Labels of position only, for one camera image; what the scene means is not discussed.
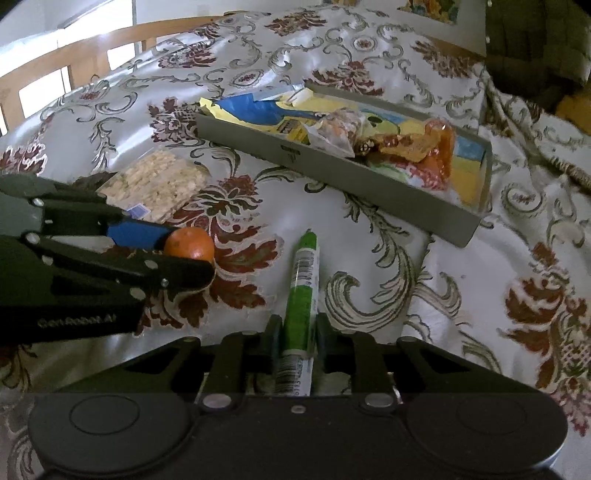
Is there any wooden bed frame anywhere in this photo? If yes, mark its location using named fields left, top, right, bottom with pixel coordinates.
left=0, top=15, right=234, bottom=136

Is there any brown quilted jacket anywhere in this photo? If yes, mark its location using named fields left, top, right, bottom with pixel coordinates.
left=484, top=0, right=591, bottom=117

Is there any orange snack packet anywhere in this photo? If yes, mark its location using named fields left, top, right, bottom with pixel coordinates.
left=369, top=117, right=458, bottom=182

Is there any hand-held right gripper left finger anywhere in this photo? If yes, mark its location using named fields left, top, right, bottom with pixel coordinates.
left=65, top=315, right=283, bottom=413

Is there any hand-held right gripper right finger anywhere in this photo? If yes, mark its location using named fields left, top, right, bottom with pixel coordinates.
left=315, top=316, right=542, bottom=413

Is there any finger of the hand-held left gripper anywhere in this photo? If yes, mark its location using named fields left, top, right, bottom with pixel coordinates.
left=25, top=233, right=217, bottom=303
left=18, top=178, right=182, bottom=254

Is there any yellow orange flower poster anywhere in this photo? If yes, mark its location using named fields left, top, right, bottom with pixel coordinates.
left=398, top=0, right=463, bottom=25

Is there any grey rectangular tray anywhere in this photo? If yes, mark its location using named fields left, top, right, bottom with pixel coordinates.
left=194, top=82, right=493, bottom=248

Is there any blue yellow snack packet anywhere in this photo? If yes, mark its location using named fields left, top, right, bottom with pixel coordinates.
left=199, top=90, right=325, bottom=145

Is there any orange mandarin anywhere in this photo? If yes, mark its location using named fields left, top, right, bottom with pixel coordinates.
left=164, top=227, right=216, bottom=265

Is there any green tube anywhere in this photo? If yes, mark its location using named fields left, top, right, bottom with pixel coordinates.
left=272, top=229, right=321, bottom=398

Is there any yellow green snack packet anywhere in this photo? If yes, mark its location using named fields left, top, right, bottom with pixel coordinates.
left=450, top=137, right=490, bottom=207

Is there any window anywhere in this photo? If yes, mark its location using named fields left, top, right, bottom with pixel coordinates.
left=0, top=0, right=136, bottom=79

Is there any clear packet of orange snacks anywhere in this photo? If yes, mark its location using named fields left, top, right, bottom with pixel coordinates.
left=307, top=108, right=371, bottom=156

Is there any clear packet of rice crackers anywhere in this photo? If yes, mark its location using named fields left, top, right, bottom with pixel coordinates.
left=95, top=148, right=211, bottom=225

